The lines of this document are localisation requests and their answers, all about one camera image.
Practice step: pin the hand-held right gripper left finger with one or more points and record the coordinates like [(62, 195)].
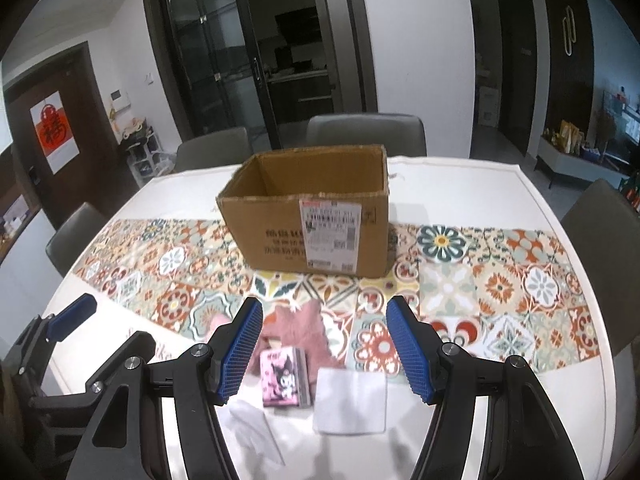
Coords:
[(240, 350)]

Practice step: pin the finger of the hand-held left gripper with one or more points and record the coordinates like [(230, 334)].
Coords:
[(117, 365), (75, 316)]

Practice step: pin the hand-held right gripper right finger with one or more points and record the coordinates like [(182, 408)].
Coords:
[(411, 355)]

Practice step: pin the pink fluffy cloth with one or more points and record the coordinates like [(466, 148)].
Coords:
[(218, 321), (300, 327)]

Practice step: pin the small white carton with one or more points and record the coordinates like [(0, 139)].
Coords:
[(285, 377)]

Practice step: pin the white plastic bag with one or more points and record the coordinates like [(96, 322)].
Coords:
[(250, 425)]

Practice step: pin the white cloth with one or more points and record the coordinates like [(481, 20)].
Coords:
[(350, 402)]

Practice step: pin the brown cardboard box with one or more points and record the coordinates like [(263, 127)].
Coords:
[(270, 230)]

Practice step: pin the grey dining chair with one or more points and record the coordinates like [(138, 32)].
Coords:
[(70, 242), (605, 260), (215, 147), (365, 132)]

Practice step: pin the floral patterned white tablecloth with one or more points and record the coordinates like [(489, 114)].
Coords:
[(450, 285)]

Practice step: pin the white shelf cart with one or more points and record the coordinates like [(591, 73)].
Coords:
[(145, 160)]

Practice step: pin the red and white door poster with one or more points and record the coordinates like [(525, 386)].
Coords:
[(50, 130)]

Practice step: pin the beige toy on cart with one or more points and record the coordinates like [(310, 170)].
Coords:
[(135, 127)]

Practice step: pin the brown wooden door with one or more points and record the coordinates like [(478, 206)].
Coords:
[(90, 110)]

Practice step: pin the white low cabinet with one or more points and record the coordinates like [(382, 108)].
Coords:
[(575, 162)]

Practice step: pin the yellow snack bags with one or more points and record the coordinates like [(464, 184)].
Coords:
[(570, 137)]

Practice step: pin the dark framed glass sliding door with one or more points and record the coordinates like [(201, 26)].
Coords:
[(200, 60)]

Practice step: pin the dark interior door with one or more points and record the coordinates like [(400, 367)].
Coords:
[(517, 70)]

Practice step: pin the monitor screens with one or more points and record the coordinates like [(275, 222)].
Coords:
[(625, 120)]

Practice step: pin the white wall intercom panel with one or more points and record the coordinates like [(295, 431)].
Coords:
[(120, 99)]

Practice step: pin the dark slatted wall panel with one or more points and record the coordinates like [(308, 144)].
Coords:
[(550, 85)]

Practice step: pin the gold wall ornament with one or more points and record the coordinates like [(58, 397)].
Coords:
[(569, 30)]

